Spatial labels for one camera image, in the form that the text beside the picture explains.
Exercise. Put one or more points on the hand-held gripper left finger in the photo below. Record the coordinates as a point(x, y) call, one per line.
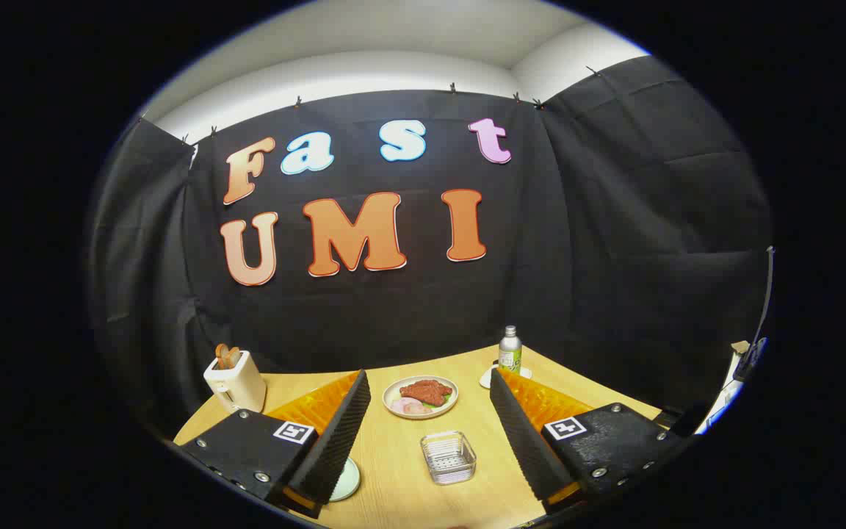
point(335, 441)

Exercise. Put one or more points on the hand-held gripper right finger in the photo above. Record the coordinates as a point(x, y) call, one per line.
point(522, 441)

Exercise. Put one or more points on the light blue plate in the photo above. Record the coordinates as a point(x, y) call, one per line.
point(348, 481)

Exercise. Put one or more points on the white square coaster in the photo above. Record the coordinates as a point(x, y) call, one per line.
point(487, 378)

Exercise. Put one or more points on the pale pink ham slice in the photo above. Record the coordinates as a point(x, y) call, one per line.
point(399, 404)

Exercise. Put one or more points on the white round plate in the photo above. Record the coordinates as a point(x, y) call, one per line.
point(393, 389)

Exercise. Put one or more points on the green lettuce leaf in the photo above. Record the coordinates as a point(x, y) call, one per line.
point(447, 400)

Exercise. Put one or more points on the deep pink ham slice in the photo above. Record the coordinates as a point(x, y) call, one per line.
point(416, 408)

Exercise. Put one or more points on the silver bottle with green label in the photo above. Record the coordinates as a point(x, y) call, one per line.
point(510, 353)

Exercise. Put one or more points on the brown steak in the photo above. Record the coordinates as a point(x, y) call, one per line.
point(427, 391)

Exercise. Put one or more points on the white toaster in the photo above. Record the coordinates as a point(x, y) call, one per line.
point(239, 386)

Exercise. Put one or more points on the brown toast slice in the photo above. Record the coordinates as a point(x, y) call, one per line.
point(234, 357)
point(221, 355)

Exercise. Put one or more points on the black clamp device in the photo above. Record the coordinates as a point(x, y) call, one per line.
point(750, 360)

